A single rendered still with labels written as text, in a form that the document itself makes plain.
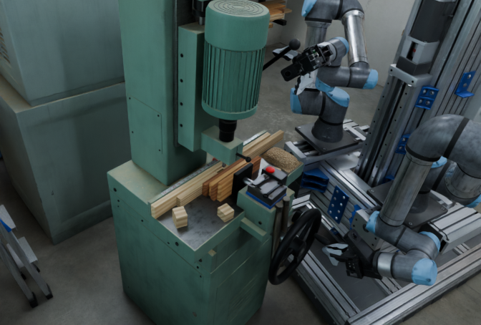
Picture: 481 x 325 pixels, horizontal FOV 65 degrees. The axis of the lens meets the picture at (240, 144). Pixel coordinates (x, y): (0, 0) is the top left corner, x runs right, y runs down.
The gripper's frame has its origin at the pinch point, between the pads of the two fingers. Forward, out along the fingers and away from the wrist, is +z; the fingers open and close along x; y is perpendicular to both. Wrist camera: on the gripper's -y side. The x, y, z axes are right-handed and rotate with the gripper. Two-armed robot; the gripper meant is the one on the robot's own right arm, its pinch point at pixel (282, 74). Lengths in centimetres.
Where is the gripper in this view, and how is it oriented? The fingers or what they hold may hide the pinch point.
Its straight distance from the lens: 118.8
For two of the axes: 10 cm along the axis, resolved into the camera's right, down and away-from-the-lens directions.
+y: 5.9, -2.9, -7.5
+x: 4.9, 8.7, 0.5
